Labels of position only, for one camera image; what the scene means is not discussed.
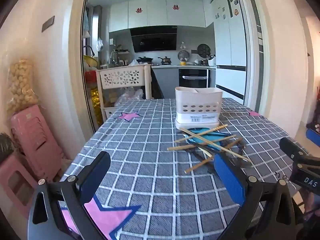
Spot gold foil bundle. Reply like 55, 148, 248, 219
90, 86, 103, 125

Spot white plastic trolley rack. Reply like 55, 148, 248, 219
96, 64, 153, 120

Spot round black rack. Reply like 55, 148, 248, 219
197, 44, 210, 58

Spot bag of puffed snacks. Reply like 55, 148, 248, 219
6, 59, 39, 115

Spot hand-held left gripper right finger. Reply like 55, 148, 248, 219
212, 152, 297, 240

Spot grey kitchen counter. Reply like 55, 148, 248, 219
150, 64, 217, 99

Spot blue plastic object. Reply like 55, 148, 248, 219
306, 129, 320, 143

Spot white upper cabinets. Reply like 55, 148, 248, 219
109, 0, 207, 33

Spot black range hood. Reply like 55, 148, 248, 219
130, 26, 177, 53

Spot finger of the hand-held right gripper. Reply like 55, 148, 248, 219
279, 137, 310, 161

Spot pink plastic stool stack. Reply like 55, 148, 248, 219
10, 105, 64, 180

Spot white plastic utensil holder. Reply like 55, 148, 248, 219
174, 87, 223, 130

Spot countertop dish rack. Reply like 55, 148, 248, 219
110, 50, 130, 67

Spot grey wall switch panel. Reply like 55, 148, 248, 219
42, 16, 55, 32

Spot stainless steel spoon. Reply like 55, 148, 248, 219
222, 137, 253, 169

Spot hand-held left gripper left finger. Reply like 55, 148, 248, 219
27, 151, 112, 240

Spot grey checked tablecloth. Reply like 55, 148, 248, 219
60, 97, 310, 240

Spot white refrigerator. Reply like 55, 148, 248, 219
211, 0, 247, 105

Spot black built-in oven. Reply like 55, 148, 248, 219
178, 69, 210, 99

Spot wooden chopstick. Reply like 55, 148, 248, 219
179, 128, 252, 162
175, 124, 228, 143
167, 134, 237, 151
185, 139, 243, 173

